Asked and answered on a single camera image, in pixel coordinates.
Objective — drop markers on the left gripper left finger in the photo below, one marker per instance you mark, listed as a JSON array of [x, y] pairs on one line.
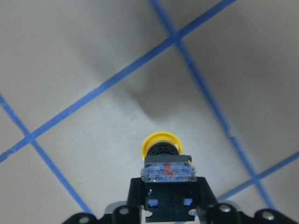
[[131, 211]]

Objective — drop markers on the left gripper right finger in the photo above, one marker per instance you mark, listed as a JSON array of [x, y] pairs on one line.
[[212, 211]]

